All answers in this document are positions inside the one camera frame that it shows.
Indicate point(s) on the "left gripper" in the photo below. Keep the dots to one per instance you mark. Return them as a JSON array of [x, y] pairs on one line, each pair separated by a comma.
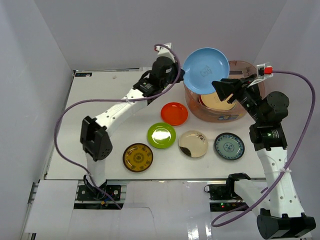
[[179, 72]]

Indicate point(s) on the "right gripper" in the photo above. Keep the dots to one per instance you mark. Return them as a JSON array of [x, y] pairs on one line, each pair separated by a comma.
[[226, 87]]

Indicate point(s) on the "beige yellow plate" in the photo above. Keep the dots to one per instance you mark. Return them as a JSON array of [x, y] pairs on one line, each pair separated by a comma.
[[212, 101]]

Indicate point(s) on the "red teal floral plate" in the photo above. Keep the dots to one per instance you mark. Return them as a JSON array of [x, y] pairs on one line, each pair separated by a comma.
[[200, 99]]

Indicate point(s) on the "light blue plate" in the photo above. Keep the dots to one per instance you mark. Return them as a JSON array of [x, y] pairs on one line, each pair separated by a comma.
[[202, 67]]

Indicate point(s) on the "cream brown glossy plate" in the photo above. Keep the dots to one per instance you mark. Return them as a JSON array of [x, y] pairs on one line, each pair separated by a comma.
[[193, 143]]

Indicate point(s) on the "yellow brown patterned plate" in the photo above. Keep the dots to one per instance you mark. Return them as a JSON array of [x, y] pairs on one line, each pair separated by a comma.
[[137, 157]]

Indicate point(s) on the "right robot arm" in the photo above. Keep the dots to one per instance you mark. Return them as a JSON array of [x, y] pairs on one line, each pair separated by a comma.
[[279, 213]]

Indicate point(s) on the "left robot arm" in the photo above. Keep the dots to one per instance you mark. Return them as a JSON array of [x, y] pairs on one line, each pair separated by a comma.
[[96, 132]]

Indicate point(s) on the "translucent pink plastic bin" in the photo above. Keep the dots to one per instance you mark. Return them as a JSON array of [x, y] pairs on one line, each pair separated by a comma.
[[238, 69]]

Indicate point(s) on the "orange plate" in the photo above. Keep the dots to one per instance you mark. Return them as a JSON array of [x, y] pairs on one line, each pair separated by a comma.
[[174, 113]]

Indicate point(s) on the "blue white porcelain plate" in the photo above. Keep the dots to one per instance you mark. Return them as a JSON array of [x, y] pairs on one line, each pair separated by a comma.
[[229, 146]]

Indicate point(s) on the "lime green plate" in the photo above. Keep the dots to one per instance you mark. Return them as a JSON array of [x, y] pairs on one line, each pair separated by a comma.
[[161, 135]]

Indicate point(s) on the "small black label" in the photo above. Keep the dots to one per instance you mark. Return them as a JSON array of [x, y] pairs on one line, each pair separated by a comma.
[[83, 74]]

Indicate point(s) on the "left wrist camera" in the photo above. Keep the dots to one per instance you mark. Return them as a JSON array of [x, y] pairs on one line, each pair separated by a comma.
[[164, 51]]

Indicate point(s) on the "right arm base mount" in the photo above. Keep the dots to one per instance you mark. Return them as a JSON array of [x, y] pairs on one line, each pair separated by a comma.
[[221, 200]]

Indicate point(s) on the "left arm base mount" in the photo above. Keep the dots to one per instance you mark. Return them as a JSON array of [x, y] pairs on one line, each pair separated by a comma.
[[89, 193]]

